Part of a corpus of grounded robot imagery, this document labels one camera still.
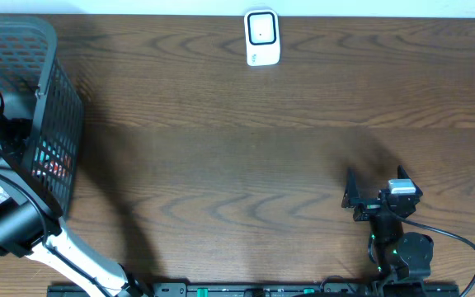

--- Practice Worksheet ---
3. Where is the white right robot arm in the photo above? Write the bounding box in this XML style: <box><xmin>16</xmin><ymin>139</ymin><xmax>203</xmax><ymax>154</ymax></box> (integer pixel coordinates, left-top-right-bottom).
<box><xmin>341</xmin><ymin>166</ymin><xmax>434</xmax><ymax>296</ymax></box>

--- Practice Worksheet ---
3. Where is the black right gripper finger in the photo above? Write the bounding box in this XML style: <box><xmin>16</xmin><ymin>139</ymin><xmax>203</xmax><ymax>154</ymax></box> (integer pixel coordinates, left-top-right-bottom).
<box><xmin>341</xmin><ymin>168</ymin><xmax>360</xmax><ymax>208</ymax></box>
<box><xmin>397</xmin><ymin>165</ymin><xmax>410</xmax><ymax>179</ymax></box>

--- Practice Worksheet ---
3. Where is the dark grey plastic basket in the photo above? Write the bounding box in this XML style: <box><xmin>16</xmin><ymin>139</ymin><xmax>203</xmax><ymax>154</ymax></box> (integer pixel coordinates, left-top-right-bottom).
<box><xmin>0</xmin><ymin>16</ymin><xmax>84</xmax><ymax>217</ymax></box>

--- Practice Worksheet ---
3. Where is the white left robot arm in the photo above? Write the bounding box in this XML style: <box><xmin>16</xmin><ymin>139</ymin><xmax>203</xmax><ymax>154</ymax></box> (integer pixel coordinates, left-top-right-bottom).
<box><xmin>0</xmin><ymin>93</ymin><xmax>154</xmax><ymax>296</ymax></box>

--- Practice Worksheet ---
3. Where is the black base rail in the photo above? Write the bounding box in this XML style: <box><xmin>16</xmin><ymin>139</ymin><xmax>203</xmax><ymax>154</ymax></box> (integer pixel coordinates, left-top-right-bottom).
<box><xmin>47</xmin><ymin>281</ymin><xmax>461</xmax><ymax>297</ymax></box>

